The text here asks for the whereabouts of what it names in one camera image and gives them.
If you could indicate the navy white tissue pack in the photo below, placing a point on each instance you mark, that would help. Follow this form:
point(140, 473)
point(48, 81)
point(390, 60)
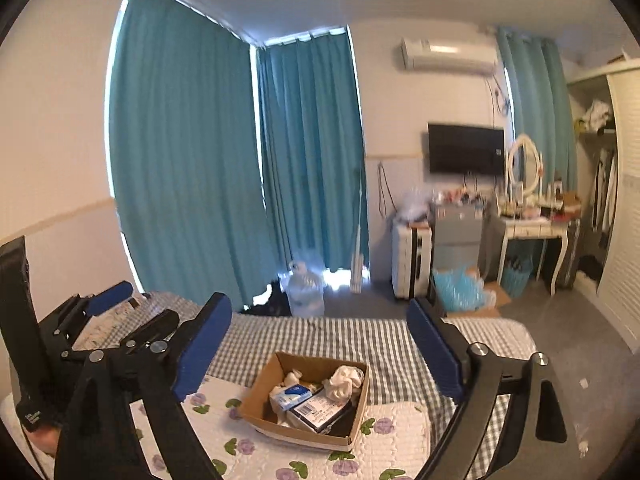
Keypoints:
point(318, 414)

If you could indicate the blue laundry basket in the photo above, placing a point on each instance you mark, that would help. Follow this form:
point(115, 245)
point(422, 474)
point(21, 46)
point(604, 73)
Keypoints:
point(516, 275)

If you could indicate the white suitcase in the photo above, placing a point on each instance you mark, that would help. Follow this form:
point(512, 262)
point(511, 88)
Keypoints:
point(411, 259)

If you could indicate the brown cardboard box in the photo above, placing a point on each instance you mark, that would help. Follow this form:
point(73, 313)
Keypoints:
point(257, 411)

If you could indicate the white dressing table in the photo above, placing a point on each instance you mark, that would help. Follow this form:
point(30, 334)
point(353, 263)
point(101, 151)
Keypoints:
point(542, 230)

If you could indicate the teal curtain right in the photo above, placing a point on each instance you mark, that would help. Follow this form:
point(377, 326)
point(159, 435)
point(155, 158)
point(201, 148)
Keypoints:
point(540, 100)

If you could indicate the clear water jug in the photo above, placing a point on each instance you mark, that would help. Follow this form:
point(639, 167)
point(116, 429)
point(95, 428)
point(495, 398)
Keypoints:
point(304, 289)

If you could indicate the blue plastic bag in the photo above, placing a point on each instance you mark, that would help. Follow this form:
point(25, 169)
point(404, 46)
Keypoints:
point(462, 291)

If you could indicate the person's left hand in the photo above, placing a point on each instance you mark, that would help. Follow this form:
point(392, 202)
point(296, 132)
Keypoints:
point(45, 438)

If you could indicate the grey checked bed sheet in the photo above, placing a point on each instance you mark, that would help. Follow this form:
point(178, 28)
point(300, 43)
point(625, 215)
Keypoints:
point(398, 371)

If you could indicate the teal curtain left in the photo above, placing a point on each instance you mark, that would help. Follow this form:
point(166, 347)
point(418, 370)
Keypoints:
point(184, 159)

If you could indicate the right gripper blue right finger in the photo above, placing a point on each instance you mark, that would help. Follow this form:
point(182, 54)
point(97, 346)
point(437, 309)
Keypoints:
point(443, 348)

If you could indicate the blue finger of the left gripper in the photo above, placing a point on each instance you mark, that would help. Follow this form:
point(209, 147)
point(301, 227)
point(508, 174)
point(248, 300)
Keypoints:
point(158, 328)
point(111, 297)

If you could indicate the teal curtain middle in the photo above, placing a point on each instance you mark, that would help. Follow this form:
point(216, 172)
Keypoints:
point(312, 151)

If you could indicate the white oval vanity mirror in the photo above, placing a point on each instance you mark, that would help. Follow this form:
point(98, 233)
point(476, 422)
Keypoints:
point(524, 170)

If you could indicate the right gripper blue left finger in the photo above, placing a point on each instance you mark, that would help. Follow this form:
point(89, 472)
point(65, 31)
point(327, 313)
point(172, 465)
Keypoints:
point(195, 344)

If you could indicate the cream lace scrunchie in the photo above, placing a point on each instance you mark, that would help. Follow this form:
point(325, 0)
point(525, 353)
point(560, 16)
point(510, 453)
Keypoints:
point(344, 384)

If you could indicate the small blue white pack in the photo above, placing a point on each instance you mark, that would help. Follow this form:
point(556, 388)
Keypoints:
point(286, 398)

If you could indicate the white grey sock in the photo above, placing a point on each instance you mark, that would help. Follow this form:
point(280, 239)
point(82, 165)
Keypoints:
point(292, 378)

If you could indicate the teal curtain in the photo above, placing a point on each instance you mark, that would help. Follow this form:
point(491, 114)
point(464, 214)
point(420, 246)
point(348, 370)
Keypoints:
point(312, 151)
point(184, 159)
point(540, 100)

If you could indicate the grey mini fridge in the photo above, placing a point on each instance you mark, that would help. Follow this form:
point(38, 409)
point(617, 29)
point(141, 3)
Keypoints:
point(457, 233)

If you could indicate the white wardrobe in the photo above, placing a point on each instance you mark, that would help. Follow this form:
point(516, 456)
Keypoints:
point(605, 108)

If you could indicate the white air conditioner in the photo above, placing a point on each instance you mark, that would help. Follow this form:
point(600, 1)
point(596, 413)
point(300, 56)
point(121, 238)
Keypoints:
point(447, 56)

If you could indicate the black wall television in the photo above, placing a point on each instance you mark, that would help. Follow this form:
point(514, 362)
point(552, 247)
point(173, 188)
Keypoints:
point(465, 149)

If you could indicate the white floral quilted blanket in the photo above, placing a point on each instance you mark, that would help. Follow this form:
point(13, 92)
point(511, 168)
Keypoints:
point(393, 442)

